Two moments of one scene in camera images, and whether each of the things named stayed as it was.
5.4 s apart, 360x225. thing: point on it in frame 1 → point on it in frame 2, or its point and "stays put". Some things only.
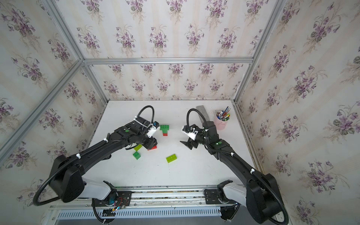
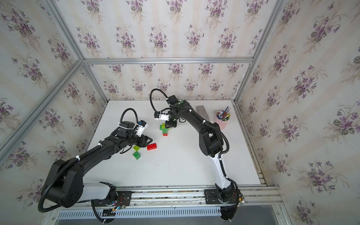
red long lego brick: x=153 y=147 stays put
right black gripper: x=191 y=143 → x=168 y=123
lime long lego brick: x=137 y=148 stays put
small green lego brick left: x=136 y=155 stays put
